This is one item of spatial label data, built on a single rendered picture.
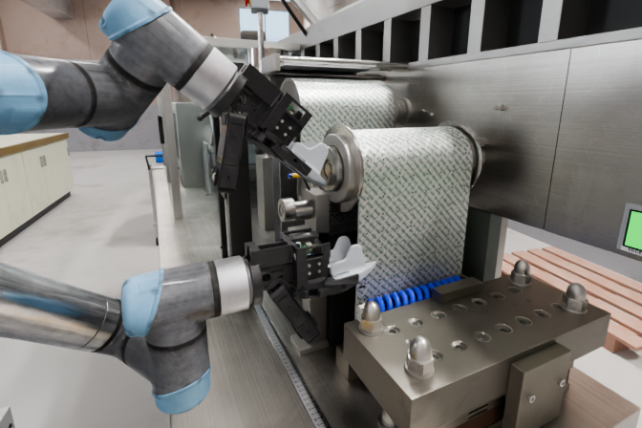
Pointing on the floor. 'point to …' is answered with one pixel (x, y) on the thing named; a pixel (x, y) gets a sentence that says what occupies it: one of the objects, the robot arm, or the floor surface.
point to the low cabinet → (32, 179)
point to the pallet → (627, 327)
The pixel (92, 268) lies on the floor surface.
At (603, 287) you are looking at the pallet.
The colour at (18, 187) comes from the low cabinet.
